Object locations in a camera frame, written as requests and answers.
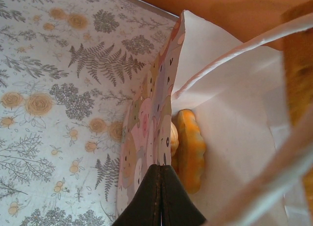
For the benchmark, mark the fake pale striped croissant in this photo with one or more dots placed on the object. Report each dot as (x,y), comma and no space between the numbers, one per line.
(175,140)

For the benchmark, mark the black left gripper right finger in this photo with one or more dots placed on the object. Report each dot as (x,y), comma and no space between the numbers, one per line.
(176,206)

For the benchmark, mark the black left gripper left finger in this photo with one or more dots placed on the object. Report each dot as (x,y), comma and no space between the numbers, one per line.
(146,199)

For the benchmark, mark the floral fern print tablecloth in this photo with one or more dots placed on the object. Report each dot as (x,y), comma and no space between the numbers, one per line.
(49,52)

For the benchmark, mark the white paper bag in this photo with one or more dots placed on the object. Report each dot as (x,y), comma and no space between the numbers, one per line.
(232,101)

